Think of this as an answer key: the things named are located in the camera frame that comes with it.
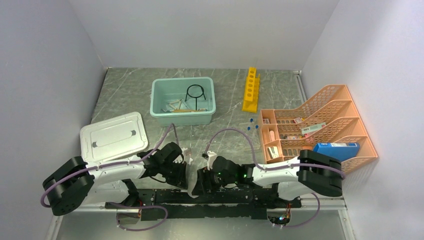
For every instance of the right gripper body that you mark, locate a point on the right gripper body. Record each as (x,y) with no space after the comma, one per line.
(215,180)

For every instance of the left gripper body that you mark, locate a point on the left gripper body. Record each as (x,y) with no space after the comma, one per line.
(173,172)

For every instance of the amber rubber tubing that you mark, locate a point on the amber rubber tubing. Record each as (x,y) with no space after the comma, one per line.
(188,110)

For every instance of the mint green plastic bin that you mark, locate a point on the mint green plastic bin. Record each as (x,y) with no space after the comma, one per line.
(167,90)

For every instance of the black wire ring stand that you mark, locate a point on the black wire ring stand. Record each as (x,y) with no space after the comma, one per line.
(195,91)

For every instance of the yellow test tube rack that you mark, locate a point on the yellow test tube rack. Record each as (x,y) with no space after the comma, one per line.
(251,91)

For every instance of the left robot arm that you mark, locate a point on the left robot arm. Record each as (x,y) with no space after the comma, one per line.
(77,182)

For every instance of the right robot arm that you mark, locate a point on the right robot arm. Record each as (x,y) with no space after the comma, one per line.
(310,172)

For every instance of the white stapler in organizer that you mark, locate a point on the white stapler in organizer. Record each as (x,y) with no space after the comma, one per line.
(273,152)

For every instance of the white plastic bin lid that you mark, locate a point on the white plastic bin lid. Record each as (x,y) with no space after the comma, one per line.
(114,138)

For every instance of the blue binder folder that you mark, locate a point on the blue binder folder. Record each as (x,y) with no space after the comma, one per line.
(339,151)

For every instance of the orange mesh file organizer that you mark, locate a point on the orange mesh file organizer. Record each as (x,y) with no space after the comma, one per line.
(329,116)

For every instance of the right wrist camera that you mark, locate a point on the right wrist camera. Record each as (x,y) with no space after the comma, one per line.
(210,156)

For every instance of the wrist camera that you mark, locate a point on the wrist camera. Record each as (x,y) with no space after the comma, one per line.
(186,156)
(210,156)

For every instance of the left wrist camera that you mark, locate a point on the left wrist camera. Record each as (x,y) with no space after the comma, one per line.
(186,156)

